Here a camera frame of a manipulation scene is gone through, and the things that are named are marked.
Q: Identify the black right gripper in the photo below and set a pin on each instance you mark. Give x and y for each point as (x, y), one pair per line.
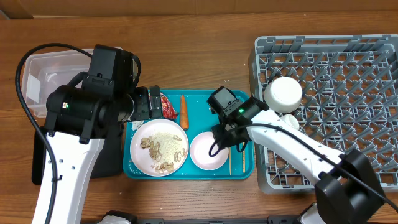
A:
(226, 141)

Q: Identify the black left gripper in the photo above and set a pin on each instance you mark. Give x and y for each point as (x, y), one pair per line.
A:
(143, 112)

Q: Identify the wooden chopstick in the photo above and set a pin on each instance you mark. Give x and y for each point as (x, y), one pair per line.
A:
(230, 161)
(243, 157)

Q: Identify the red snack wrapper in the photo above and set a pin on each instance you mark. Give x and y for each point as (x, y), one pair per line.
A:
(168, 112)

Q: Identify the small pink bowl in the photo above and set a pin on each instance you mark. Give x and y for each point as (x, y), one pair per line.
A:
(199, 152)

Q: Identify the orange carrot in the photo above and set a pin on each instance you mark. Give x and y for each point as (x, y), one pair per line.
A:
(183, 113)

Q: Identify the white plate with food scraps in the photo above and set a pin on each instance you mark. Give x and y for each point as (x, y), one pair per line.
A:
(159, 148)

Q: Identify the white cup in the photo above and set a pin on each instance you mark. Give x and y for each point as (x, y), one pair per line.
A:
(291, 120)

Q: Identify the white bowl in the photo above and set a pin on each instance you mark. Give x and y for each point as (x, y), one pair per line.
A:
(283, 95)

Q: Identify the white tissue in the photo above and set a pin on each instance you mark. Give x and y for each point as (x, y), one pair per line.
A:
(136, 125)

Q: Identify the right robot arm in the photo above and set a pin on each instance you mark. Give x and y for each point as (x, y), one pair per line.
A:
(346, 186)

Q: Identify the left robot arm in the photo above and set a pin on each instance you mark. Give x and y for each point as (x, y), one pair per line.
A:
(73, 145)

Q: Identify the teal plastic tray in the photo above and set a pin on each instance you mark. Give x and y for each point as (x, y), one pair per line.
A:
(200, 120)

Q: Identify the black plastic tray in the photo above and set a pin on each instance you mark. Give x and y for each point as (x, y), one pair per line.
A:
(108, 163)

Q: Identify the clear plastic bin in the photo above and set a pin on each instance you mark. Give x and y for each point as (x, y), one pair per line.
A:
(40, 77)

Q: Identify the grey plastic dish rack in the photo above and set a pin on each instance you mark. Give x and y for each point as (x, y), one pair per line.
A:
(349, 87)

